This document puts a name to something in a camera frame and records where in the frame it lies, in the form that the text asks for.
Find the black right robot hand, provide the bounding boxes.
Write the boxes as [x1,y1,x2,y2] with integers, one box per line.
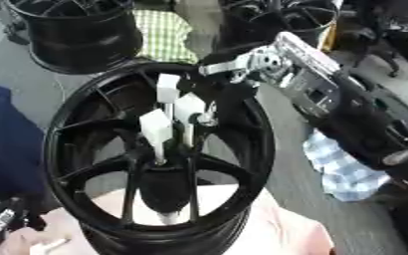
[174,47,267,132]

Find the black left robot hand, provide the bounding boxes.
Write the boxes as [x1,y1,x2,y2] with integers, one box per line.
[7,193,50,232]

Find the black spoked wheel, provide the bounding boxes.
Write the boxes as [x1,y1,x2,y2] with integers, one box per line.
[40,61,278,255]

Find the black wheel rim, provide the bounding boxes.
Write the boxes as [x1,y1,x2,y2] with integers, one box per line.
[2,0,147,76]
[214,0,340,56]

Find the blue fabric object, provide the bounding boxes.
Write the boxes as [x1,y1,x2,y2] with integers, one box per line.
[0,81,48,201]

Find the green white checked cloth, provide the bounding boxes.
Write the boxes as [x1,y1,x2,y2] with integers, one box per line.
[130,9,201,65]

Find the blue white checked cloth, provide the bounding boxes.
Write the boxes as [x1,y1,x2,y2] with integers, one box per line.
[302,129,392,203]

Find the black office chair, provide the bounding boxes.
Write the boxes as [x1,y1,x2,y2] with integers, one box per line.
[337,0,408,78]

